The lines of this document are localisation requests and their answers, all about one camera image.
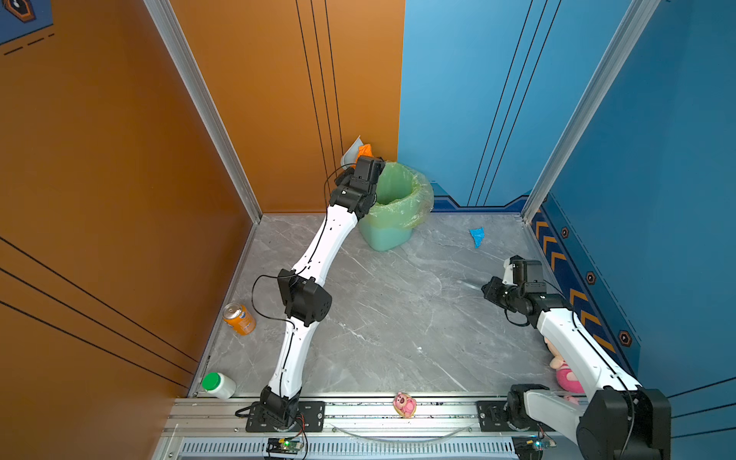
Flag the blue paper scrap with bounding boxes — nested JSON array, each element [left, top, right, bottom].
[[469, 228, 485, 248]]

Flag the left green circuit board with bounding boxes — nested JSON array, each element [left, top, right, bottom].
[[266, 438, 305, 458]]

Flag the orange soda can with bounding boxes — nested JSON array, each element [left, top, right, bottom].
[[222, 303, 257, 335]]

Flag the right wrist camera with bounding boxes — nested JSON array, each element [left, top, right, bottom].
[[502, 258, 515, 286]]

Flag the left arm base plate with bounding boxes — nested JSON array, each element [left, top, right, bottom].
[[245, 401, 326, 433]]

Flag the green trash bin with bag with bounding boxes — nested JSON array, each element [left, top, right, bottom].
[[358, 162, 434, 252]]

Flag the white bottle green cap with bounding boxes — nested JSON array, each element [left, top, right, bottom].
[[201, 372, 237, 400]]

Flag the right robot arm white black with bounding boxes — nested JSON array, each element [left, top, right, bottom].
[[482, 256, 672, 459]]

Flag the orange paper scrap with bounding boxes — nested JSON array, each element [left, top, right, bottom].
[[356, 144, 374, 159]]

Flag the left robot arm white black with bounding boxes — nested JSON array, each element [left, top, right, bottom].
[[256, 156, 386, 430]]

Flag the right green circuit board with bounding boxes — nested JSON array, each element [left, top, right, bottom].
[[512, 437, 554, 460]]

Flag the plush doll pink dress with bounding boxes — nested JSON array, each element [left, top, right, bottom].
[[544, 338, 585, 404]]

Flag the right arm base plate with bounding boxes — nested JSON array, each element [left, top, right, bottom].
[[475, 400, 551, 432]]

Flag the teal plastic dustpan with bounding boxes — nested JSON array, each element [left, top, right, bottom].
[[340, 137, 363, 168]]

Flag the green circuit board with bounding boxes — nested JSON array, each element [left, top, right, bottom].
[[512, 437, 554, 460], [266, 438, 305, 458]]

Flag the pink pig toy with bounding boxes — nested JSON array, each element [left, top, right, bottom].
[[393, 392, 417, 419]]

